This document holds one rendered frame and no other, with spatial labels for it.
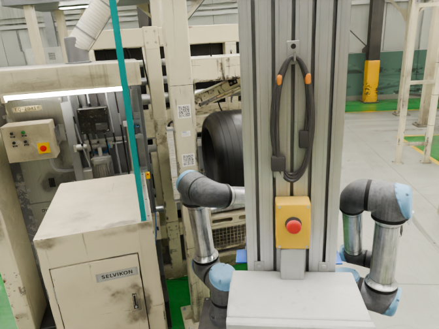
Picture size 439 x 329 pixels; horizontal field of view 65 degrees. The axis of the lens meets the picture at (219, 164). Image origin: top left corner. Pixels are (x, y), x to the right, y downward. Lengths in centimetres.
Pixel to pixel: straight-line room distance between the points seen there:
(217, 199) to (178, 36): 98
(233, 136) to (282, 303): 119
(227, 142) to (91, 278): 99
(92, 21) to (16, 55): 1162
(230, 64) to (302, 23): 147
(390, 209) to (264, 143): 59
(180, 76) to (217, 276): 107
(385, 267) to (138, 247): 90
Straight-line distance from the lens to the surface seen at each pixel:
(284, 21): 85
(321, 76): 87
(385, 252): 142
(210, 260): 158
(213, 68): 227
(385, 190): 131
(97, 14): 223
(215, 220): 220
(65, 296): 145
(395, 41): 1196
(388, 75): 1190
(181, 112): 199
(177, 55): 196
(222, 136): 194
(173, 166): 208
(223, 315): 159
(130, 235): 131
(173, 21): 197
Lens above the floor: 185
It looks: 19 degrees down
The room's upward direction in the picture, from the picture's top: 4 degrees counter-clockwise
